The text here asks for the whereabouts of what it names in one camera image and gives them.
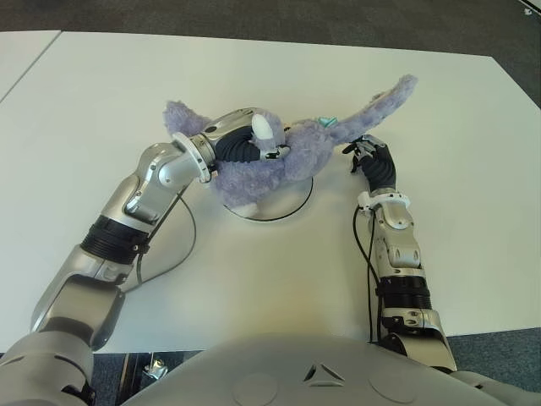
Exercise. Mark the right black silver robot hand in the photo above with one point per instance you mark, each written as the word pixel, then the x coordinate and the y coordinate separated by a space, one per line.
pixel 380 169

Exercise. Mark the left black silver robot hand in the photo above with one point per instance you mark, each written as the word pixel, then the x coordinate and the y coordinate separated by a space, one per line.
pixel 232 127

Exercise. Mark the purple plush rabbit doll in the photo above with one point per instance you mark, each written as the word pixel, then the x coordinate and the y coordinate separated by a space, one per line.
pixel 308 148

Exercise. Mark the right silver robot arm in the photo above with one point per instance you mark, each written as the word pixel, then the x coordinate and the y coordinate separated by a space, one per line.
pixel 401 254

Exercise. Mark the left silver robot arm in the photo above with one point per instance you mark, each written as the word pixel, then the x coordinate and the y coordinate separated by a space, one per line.
pixel 139 199

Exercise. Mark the white plate with black rim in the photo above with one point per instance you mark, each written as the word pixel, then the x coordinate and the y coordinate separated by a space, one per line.
pixel 287 203

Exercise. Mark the grey robot torso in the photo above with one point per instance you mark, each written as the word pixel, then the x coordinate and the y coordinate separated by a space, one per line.
pixel 296 372

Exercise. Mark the metal table caster wheel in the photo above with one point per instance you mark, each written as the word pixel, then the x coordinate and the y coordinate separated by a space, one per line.
pixel 155 368

